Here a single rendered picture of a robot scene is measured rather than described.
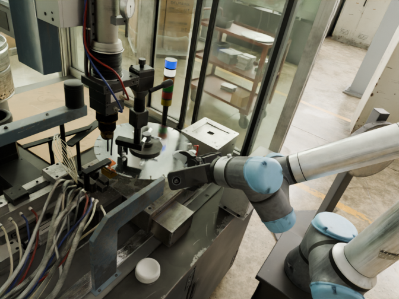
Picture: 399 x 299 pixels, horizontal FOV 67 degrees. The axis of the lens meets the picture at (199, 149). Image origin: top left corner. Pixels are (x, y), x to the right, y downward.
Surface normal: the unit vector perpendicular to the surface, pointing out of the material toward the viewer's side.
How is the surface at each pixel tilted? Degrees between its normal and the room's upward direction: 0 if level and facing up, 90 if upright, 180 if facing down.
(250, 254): 0
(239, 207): 90
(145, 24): 90
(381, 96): 91
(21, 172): 0
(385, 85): 90
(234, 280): 0
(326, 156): 57
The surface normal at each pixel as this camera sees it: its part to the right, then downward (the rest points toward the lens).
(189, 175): 0.08, 0.07
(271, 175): 0.57, 0.00
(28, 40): -0.56, 0.39
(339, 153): -0.50, -0.19
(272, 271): 0.17, -0.81
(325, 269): -0.91, -0.20
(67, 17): 0.81, 0.43
